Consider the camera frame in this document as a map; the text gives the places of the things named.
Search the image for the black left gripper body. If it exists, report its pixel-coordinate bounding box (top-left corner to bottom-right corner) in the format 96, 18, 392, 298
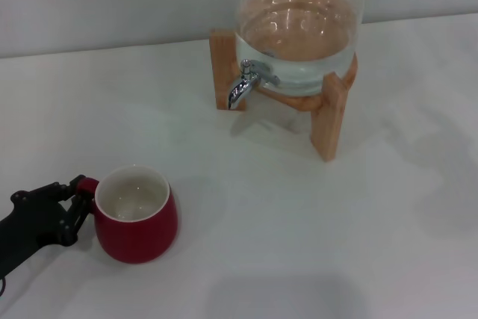
0, 183, 78, 279

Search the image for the red ceramic cup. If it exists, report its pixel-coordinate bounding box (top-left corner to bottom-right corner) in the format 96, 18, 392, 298
93, 164, 179, 264

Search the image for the chrome faucet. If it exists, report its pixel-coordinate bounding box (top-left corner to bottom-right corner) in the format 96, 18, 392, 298
228, 58, 282, 110

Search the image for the wooden dispenser stand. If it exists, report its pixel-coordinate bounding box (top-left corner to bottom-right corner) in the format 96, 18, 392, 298
209, 27, 359, 164

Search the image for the clear glass water dispenser jar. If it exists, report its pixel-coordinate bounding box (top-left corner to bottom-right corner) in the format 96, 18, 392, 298
234, 0, 369, 96

